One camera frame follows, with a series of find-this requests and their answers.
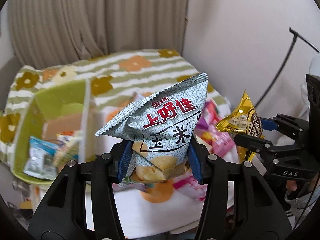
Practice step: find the yellow white snack packet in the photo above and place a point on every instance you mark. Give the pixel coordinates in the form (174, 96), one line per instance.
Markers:
(66, 147)

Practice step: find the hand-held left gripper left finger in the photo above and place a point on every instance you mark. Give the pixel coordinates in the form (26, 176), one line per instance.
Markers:
(125, 160)

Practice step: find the gold snack packet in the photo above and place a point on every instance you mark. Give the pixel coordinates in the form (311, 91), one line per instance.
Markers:
(241, 120)

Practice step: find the person's right forearm grey sleeve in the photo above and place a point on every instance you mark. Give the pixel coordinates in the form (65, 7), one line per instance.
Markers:
(303, 200)

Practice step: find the red snack packet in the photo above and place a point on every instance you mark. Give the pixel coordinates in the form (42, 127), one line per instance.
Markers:
(212, 110)

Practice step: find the purple pink snack packet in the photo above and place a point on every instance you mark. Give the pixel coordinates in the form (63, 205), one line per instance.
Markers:
(203, 127)

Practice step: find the white fruit-print blanket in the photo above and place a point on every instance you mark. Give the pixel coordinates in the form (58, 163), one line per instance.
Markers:
(160, 217)

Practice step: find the pink white snack packet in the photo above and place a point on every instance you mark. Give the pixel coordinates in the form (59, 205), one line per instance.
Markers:
(192, 185)

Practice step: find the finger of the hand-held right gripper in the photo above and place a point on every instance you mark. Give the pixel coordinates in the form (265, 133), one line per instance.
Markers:
(252, 142)
(266, 124)

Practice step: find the grey speckled chip bag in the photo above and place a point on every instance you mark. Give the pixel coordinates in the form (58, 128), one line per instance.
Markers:
(162, 130)

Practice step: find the beige curtain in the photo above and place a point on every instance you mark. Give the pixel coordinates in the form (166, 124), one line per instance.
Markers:
(100, 17)

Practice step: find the green cardboard box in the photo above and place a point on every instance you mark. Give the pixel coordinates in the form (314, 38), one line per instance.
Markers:
(50, 97)

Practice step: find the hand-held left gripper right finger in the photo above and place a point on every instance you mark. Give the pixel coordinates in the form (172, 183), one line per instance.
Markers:
(193, 160)

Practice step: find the blue white snack packet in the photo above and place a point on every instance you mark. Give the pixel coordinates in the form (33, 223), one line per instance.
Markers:
(37, 160)

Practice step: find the person's right hand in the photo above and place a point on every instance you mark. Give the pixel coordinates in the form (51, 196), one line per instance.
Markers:
(292, 186)

